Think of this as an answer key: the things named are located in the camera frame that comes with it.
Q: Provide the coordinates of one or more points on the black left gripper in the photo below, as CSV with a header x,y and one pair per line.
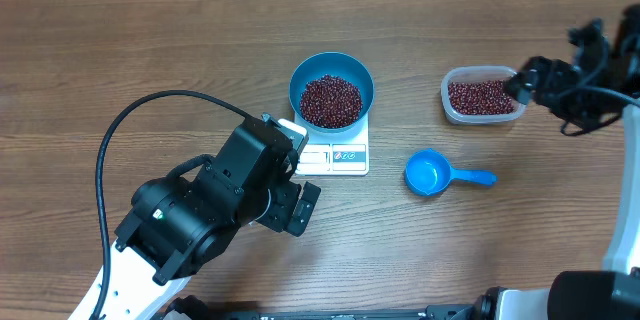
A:
x,y
286,197

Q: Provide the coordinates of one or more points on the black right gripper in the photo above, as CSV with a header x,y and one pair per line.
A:
x,y
556,77

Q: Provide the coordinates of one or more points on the blue measuring scoop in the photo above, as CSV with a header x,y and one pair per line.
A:
x,y
429,173

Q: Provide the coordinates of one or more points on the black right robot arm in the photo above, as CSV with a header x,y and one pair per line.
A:
x,y
613,291

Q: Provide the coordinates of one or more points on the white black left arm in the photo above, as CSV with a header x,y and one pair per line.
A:
x,y
187,218

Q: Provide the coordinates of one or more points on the white kitchen scale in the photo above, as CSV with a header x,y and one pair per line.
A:
x,y
334,152

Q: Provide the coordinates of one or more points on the red beans in bowl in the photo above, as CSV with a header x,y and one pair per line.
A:
x,y
330,102

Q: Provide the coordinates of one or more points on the blue bowl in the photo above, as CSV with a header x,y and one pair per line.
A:
x,y
334,64

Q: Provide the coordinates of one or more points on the clear plastic container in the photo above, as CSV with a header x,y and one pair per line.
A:
x,y
474,74

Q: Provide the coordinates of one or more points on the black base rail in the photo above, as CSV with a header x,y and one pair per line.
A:
x,y
191,308

